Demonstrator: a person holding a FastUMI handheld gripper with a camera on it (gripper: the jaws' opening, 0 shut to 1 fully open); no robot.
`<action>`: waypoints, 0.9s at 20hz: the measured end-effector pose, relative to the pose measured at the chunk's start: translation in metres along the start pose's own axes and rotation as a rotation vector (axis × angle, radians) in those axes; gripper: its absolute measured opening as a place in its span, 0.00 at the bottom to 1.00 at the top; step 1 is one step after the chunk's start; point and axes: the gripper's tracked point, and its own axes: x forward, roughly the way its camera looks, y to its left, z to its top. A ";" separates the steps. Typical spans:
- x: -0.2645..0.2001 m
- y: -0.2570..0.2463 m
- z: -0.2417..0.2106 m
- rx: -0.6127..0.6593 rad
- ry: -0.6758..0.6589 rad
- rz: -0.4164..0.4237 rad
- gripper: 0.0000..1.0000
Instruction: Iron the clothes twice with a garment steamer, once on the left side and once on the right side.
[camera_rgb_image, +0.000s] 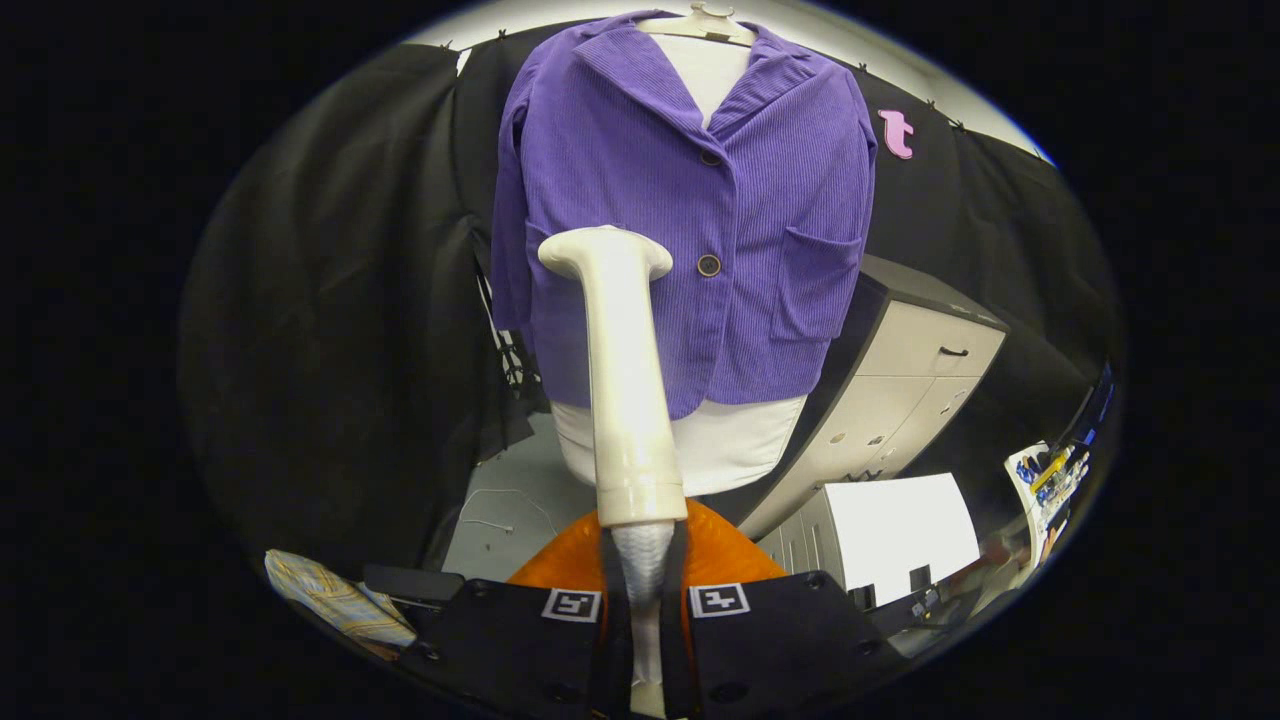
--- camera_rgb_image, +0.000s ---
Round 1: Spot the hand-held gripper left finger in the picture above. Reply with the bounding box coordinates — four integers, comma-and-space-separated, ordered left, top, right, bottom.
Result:
400, 510, 636, 720

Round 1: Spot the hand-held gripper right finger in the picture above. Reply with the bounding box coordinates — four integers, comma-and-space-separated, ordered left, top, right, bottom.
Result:
660, 500, 901, 720

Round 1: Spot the white garment steamer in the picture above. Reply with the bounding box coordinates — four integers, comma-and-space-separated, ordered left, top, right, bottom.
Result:
537, 226, 691, 716

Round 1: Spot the purple corduroy jacket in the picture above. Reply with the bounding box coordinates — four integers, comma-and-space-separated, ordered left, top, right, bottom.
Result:
488, 10, 879, 421

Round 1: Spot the white mannequin torso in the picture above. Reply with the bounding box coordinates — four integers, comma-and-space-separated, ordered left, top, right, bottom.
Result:
550, 35, 809, 498

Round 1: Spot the flat black device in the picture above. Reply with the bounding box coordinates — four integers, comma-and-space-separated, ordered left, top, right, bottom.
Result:
362, 563, 466, 604

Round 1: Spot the white drawer unit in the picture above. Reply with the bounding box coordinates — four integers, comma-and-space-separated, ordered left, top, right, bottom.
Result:
757, 472, 981, 611

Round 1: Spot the yellow blue plaid cloth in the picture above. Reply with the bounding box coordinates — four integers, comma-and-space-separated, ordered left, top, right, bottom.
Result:
264, 548, 419, 649

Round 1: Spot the grey cabinet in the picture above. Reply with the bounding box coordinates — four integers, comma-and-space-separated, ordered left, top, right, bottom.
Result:
735, 253, 1009, 541

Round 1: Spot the white side table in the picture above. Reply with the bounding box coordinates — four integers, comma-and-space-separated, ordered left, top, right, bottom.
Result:
1003, 440, 1091, 561

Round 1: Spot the group of small bottles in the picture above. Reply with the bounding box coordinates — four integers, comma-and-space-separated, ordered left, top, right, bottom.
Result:
1015, 445, 1091, 521

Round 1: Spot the computer monitor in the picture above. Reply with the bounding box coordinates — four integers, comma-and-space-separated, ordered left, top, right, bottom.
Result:
1065, 360, 1116, 451

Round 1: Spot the thin white floor cable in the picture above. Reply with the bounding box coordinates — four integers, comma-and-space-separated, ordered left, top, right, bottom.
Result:
460, 487, 556, 536

